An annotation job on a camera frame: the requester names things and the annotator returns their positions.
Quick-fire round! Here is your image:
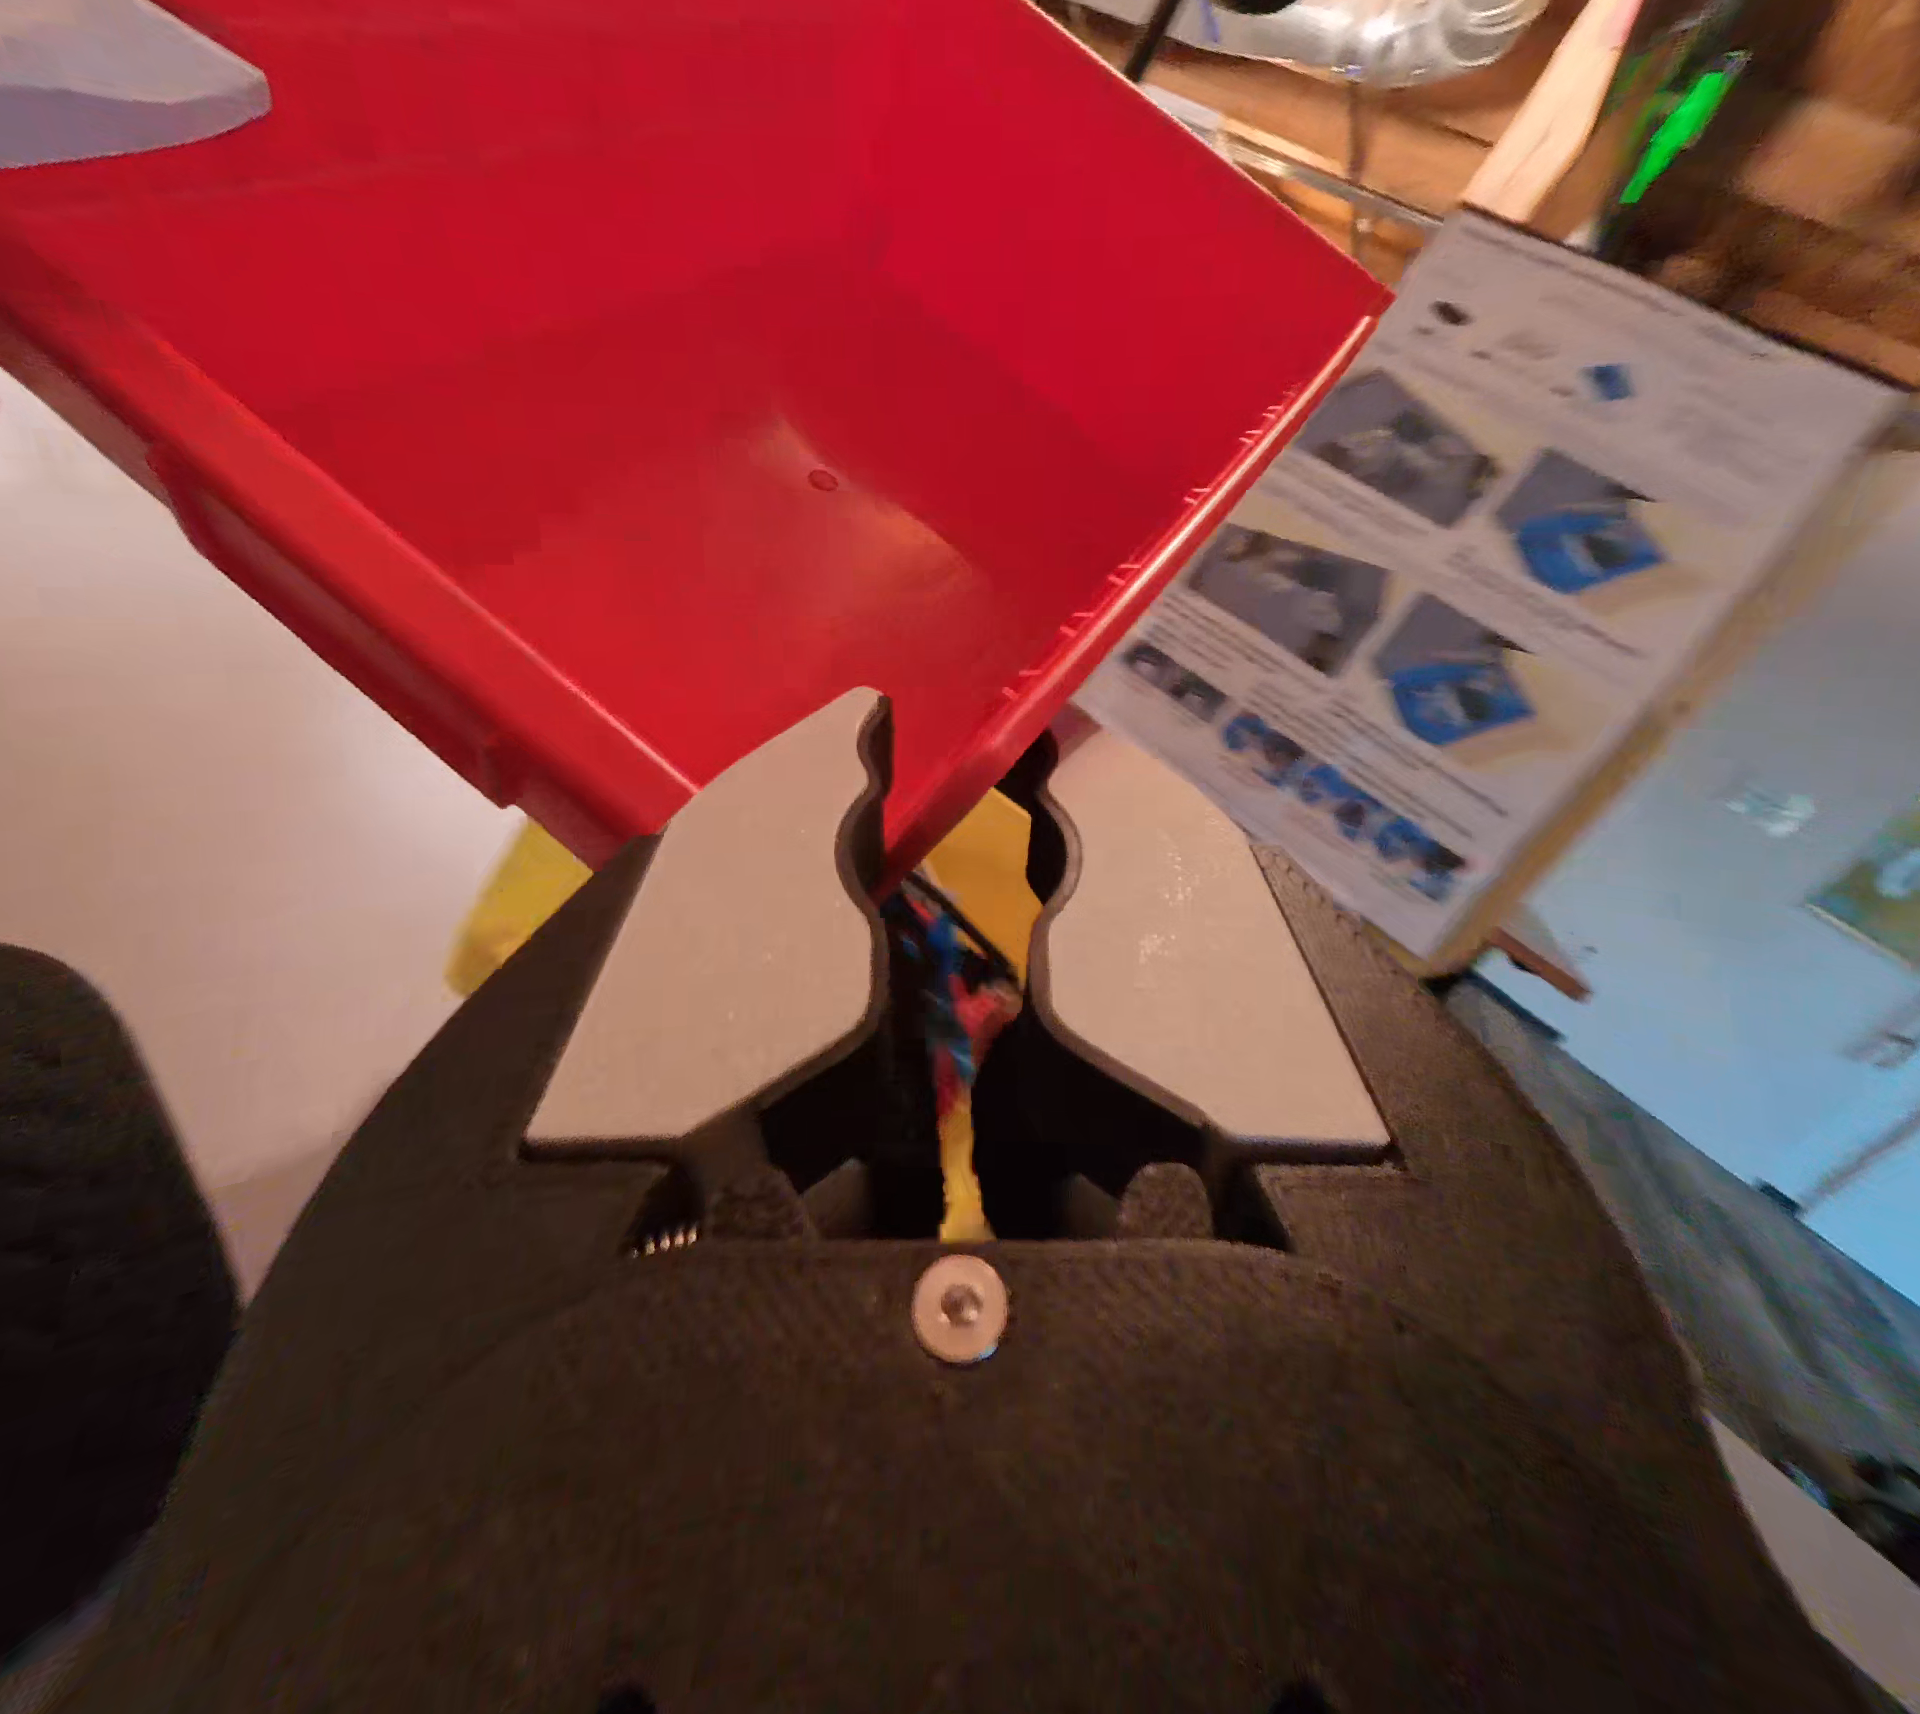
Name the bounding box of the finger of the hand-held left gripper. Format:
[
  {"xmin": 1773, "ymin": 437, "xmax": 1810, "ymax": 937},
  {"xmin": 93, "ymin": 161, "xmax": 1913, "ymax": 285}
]
[{"xmin": 0, "ymin": 0, "xmax": 276, "ymax": 172}]

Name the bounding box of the green lit sign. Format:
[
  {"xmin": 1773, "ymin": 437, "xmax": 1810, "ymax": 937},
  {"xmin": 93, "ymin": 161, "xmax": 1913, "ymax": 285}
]
[{"xmin": 1616, "ymin": 52, "xmax": 1754, "ymax": 213}]

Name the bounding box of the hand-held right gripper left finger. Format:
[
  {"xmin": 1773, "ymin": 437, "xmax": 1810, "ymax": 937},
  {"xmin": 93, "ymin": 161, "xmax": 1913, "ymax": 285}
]
[{"xmin": 521, "ymin": 687, "xmax": 897, "ymax": 1158}]

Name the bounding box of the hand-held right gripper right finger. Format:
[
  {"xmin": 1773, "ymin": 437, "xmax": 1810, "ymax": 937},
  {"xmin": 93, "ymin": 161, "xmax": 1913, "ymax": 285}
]
[{"xmin": 1023, "ymin": 729, "xmax": 1397, "ymax": 1161}]

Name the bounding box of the red plastic bin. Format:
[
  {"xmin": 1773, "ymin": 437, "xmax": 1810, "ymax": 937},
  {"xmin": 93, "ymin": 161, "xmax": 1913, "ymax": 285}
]
[{"xmin": 0, "ymin": 0, "xmax": 1391, "ymax": 898}]

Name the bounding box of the black wrist rest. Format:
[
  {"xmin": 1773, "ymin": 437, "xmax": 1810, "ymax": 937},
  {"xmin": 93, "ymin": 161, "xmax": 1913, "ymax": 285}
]
[{"xmin": 0, "ymin": 939, "xmax": 241, "ymax": 1656}]

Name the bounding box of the yellow plastic bin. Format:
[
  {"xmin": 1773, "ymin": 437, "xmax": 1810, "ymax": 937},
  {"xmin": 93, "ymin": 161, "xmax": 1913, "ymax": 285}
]
[{"xmin": 446, "ymin": 785, "xmax": 1040, "ymax": 1244}]

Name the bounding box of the instruction poster board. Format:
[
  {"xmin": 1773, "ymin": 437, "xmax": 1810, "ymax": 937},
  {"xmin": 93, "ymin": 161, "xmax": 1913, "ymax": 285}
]
[{"xmin": 1071, "ymin": 210, "xmax": 1909, "ymax": 973}]

